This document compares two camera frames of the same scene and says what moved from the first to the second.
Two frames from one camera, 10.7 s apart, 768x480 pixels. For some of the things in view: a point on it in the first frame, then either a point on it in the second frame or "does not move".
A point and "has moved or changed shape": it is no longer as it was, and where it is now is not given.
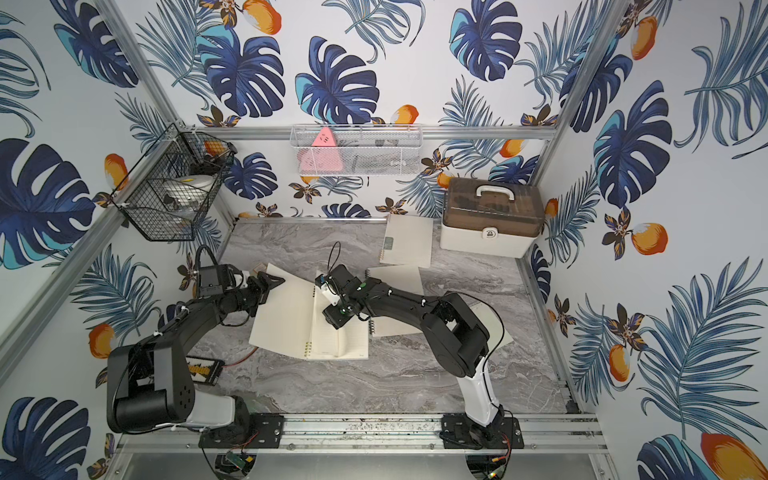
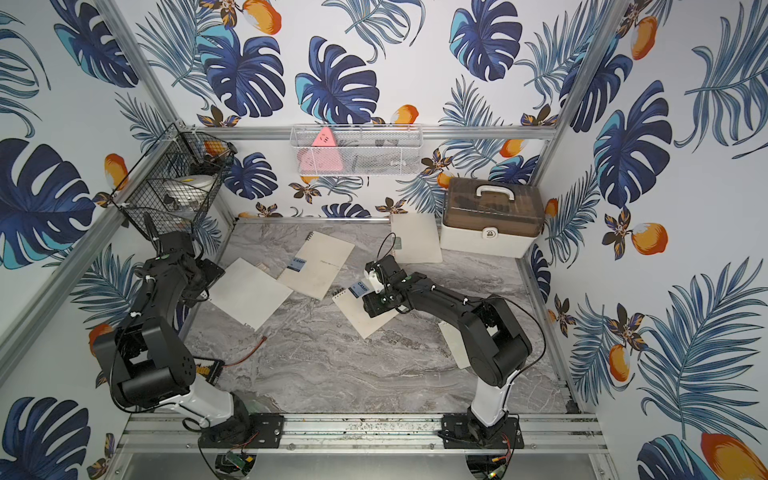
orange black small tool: (203, 370) does not move
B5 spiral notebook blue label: (404, 279) has moved or changed shape
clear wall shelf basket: (348, 150) does not move
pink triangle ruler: (323, 156) does not move
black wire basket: (166, 186) does not move
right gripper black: (333, 318) → (372, 306)
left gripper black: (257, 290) → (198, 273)
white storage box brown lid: (492, 217) does not move
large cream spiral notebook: (291, 319) → (314, 267)
